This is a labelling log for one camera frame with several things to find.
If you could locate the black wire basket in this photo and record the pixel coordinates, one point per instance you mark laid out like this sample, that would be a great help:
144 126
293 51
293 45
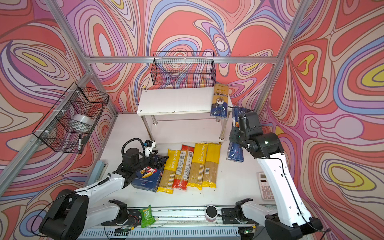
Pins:
183 69
57 134

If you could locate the white pink calculator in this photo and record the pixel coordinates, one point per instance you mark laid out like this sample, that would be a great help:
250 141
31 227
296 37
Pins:
265 188

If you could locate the blue Barilla rigatoni box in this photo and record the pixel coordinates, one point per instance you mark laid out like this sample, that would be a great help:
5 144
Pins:
147 180

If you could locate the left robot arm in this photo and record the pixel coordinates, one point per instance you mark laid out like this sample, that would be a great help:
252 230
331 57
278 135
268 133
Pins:
72 212

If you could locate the small round speaker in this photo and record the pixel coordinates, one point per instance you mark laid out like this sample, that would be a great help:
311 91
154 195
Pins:
211 213

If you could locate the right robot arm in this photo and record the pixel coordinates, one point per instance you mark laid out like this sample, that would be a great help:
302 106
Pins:
291 220

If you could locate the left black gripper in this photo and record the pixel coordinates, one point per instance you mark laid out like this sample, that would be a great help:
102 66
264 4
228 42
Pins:
158 160

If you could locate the back black wire basket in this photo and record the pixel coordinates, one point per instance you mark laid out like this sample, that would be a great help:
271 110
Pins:
183 69

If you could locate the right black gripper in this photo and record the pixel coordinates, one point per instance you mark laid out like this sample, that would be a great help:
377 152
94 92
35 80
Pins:
233 137

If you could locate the red spaghetti bag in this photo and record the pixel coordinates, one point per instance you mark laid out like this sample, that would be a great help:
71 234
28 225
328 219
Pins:
183 168

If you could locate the yellow pastatime spaghetti bag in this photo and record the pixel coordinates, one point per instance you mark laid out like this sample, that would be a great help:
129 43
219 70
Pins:
168 176
198 166

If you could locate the silver tape roll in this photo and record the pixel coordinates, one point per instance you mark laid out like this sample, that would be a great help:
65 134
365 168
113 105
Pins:
81 123

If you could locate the white two-tier shelf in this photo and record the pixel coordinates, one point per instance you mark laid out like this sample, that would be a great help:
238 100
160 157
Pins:
181 116

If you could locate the yellow Pastatime spaghetti bag middle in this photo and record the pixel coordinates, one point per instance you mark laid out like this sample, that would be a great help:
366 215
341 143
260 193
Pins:
198 166

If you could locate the blue Barilla spaghetti box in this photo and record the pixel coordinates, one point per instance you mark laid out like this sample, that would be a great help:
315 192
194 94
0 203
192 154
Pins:
235 151

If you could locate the green snack packet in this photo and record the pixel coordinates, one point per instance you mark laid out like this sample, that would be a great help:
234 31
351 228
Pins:
147 218

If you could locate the clear blue spaghetti bag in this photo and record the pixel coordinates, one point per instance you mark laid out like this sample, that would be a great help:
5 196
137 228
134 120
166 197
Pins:
219 106

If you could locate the left black wire basket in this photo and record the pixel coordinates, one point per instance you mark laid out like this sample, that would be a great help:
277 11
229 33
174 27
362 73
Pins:
57 134

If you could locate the yellow Pastatime spaghetti bag left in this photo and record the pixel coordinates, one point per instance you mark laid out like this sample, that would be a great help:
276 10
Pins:
168 176

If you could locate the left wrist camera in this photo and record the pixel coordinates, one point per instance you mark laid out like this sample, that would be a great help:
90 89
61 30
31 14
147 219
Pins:
149 146

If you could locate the black marker pen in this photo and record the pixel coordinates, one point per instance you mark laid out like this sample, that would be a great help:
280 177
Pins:
80 143

